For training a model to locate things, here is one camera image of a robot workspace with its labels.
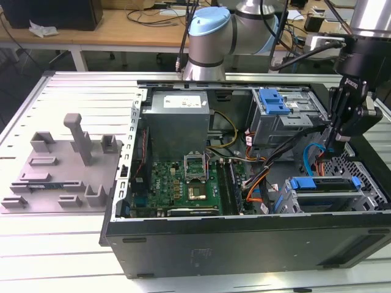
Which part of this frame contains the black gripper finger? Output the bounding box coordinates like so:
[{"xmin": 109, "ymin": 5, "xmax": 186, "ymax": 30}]
[
  {"xmin": 325, "ymin": 87, "xmax": 340, "ymax": 149},
  {"xmin": 334, "ymin": 106, "xmax": 383, "ymax": 152}
]

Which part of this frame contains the orange black power wire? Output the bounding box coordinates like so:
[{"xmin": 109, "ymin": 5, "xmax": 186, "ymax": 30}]
[{"xmin": 313, "ymin": 156, "xmax": 329, "ymax": 178}]

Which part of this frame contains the blue SATA wire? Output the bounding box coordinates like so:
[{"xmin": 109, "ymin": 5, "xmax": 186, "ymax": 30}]
[
  {"xmin": 301, "ymin": 142, "xmax": 328, "ymax": 178},
  {"xmin": 271, "ymin": 188, "xmax": 288, "ymax": 214}
]

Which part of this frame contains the metal disk bay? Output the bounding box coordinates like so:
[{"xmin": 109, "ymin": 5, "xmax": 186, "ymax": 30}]
[{"xmin": 274, "ymin": 175, "xmax": 391, "ymax": 214}]

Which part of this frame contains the blue drive latch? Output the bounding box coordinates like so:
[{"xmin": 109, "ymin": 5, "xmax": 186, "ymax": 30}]
[
  {"xmin": 265, "ymin": 103, "xmax": 290, "ymax": 116},
  {"xmin": 258, "ymin": 88, "xmax": 281, "ymax": 106}
]

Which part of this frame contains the small black box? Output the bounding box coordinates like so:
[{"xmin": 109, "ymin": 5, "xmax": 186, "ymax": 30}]
[{"xmin": 304, "ymin": 13, "xmax": 322, "ymax": 34}]

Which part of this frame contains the metal optical drive cage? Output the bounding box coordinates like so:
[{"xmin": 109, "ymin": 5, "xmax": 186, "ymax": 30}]
[{"xmin": 249, "ymin": 87, "xmax": 332, "ymax": 147}]

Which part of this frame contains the white paper sheet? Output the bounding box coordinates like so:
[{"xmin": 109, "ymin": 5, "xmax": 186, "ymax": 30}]
[{"xmin": 287, "ymin": 9, "xmax": 306, "ymax": 22}]

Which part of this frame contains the metal socket cover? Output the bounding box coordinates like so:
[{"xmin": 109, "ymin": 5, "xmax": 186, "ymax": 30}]
[{"xmin": 183, "ymin": 151, "xmax": 209, "ymax": 184}]

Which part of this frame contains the black PC case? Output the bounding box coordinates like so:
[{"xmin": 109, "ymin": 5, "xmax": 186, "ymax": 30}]
[{"xmin": 99, "ymin": 79, "xmax": 391, "ymax": 280}]

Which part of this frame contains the silver power supply unit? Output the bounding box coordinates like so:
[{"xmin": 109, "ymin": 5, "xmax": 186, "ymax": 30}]
[{"xmin": 141, "ymin": 90, "xmax": 212, "ymax": 161}]

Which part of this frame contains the CPU socket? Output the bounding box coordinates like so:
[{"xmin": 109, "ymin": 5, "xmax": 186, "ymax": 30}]
[{"xmin": 186, "ymin": 180, "xmax": 209, "ymax": 202}]

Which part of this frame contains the black graphics card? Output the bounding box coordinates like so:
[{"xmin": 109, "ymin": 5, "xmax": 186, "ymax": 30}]
[{"xmin": 166, "ymin": 206, "xmax": 221, "ymax": 218}]

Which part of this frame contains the green motherboard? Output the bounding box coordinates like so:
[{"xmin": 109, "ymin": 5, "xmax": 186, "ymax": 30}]
[{"xmin": 130, "ymin": 158, "xmax": 254, "ymax": 219}]

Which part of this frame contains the wooden desk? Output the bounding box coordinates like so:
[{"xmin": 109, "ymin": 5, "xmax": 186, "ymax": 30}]
[{"xmin": 0, "ymin": 5, "xmax": 391, "ymax": 73}]

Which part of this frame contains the grey parts rack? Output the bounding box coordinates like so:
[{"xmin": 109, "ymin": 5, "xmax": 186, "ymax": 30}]
[{"xmin": 0, "ymin": 113, "xmax": 125, "ymax": 216}]

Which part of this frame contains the black computer box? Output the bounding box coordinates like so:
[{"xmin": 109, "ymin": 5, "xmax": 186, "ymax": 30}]
[{"xmin": 2, "ymin": 0, "xmax": 104, "ymax": 32}]

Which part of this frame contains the dark RAM stick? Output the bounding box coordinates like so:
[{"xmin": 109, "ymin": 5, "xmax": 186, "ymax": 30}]
[{"xmin": 27, "ymin": 183, "xmax": 65, "ymax": 190}]

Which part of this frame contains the white crumpled plastic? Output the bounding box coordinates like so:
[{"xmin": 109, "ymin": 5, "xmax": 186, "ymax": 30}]
[{"xmin": 28, "ymin": 19, "xmax": 59, "ymax": 39}]

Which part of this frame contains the small silver camera bracket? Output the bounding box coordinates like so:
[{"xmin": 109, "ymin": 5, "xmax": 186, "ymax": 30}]
[{"xmin": 365, "ymin": 96, "xmax": 384, "ymax": 123}]

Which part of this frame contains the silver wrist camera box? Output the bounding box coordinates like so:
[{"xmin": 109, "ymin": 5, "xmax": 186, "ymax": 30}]
[{"xmin": 305, "ymin": 32, "xmax": 348, "ymax": 51}]

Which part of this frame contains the black cable with brown sleeve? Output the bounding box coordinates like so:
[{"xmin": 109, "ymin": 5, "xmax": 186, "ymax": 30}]
[{"xmin": 323, "ymin": 0, "xmax": 352, "ymax": 36}]

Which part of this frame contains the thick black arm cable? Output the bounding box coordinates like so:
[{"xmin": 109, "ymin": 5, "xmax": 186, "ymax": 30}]
[{"xmin": 268, "ymin": 0, "xmax": 348, "ymax": 73}]

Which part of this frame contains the black cable bundle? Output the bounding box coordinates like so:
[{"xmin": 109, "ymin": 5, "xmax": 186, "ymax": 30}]
[{"xmin": 243, "ymin": 126, "xmax": 332, "ymax": 192}]

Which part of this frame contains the yellow wire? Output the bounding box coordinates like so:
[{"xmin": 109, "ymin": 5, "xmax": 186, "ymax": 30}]
[{"xmin": 209, "ymin": 110, "xmax": 239, "ymax": 150}]

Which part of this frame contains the black cable with silver plug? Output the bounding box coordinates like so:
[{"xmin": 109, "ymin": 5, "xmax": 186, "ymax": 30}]
[{"xmin": 174, "ymin": 0, "xmax": 199, "ymax": 73}]

